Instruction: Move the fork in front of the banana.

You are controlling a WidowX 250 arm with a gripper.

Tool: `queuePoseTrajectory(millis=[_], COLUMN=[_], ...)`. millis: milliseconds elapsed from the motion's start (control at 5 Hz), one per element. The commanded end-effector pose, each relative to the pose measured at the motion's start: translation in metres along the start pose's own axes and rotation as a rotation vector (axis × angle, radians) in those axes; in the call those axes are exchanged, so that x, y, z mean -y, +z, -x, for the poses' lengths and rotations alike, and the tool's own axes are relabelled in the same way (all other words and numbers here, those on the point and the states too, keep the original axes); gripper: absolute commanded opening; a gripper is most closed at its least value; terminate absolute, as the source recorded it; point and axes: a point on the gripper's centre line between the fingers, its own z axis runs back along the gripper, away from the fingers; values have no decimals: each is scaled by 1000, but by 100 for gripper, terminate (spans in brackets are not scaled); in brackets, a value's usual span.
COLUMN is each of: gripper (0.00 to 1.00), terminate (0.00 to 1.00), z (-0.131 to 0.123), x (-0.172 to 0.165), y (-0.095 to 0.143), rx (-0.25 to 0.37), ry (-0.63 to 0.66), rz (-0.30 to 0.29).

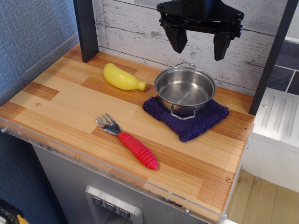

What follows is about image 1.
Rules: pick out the right dark wooden post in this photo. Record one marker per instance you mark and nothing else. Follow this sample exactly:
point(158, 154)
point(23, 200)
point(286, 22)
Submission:
point(273, 55)

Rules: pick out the stainless steel pot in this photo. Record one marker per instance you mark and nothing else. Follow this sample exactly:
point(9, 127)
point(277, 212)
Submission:
point(184, 91)

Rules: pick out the white toy sink drainer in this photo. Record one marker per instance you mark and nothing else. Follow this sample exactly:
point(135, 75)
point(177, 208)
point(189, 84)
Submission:
point(277, 117)

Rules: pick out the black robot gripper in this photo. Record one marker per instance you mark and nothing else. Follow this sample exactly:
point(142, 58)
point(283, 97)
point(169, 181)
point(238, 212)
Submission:
point(205, 16)

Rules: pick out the yellow plastic banana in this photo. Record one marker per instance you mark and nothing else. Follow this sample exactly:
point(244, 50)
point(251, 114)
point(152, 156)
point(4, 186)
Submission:
point(122, 79)

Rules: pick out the red handled metal fork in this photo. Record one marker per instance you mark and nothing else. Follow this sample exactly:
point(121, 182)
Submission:
point(140, 151)

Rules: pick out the grey toy dispenser panel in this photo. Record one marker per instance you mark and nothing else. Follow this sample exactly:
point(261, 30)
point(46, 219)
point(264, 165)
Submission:
point(108, 209)

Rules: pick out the yellow black object corner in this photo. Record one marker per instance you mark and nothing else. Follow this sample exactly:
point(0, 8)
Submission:
point(8, 217)

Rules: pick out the purple folded cloth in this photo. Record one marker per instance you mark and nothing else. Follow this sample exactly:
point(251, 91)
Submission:
point(191, 128)

